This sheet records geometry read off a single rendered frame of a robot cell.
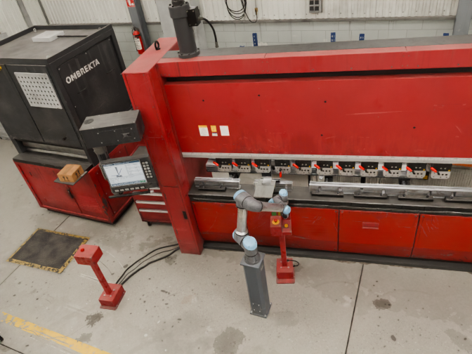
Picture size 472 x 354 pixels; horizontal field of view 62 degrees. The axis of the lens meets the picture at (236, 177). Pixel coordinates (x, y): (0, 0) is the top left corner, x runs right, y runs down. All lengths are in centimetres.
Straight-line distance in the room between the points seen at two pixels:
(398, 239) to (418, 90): 156
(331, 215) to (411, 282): 107
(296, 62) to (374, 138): 96
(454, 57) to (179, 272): 339
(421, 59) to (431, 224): 162
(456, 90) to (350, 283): 212
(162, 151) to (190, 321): 174
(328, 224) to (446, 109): 154
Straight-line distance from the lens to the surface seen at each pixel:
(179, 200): 417
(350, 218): 405
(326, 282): 434
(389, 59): 326
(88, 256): 408
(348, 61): 324
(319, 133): 357
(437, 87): 343
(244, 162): 387
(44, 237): 591
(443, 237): 428
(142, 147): 501
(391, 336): 408
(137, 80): 352
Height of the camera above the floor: 348
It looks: 37 degrees down
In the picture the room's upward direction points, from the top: 10 degrees counter-clockwise
